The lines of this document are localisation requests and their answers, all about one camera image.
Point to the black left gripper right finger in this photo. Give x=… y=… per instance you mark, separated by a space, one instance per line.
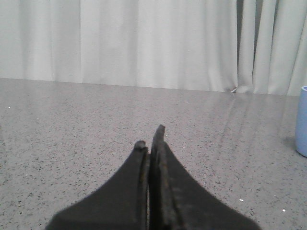
x=178 y=202

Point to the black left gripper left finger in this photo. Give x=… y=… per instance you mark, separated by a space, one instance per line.
x=120 y=204

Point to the blue plastic cup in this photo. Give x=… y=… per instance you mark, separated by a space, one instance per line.
x=301 y=123

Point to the white curtain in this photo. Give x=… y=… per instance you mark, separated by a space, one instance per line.
x=248 y=46

